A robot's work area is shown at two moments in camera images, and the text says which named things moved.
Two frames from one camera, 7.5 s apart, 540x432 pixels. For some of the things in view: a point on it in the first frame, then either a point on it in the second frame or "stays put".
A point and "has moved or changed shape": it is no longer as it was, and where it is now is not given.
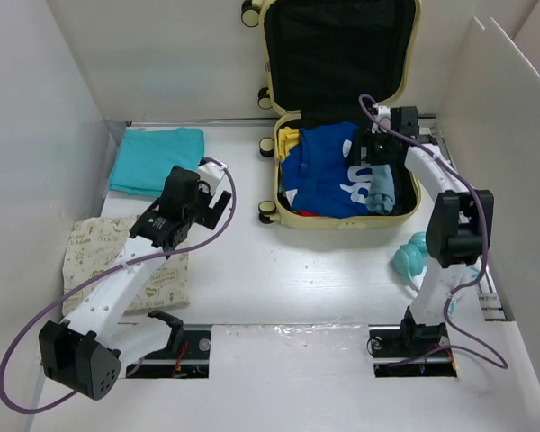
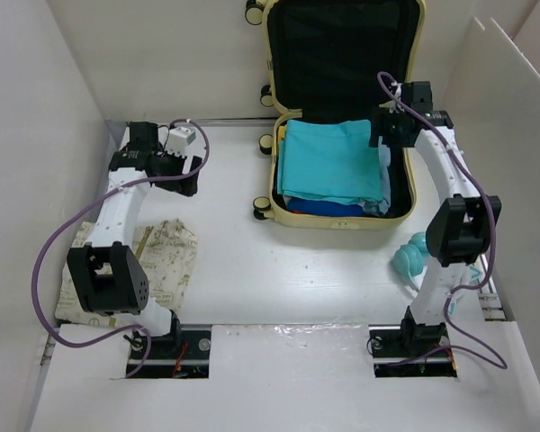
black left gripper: [208, 216] → [185, 186]
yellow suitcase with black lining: [341, 61] stays put
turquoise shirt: [145, 157] has moved or changed shape
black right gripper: [366, 138] → [382, 119]
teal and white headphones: [409, 262] stays put
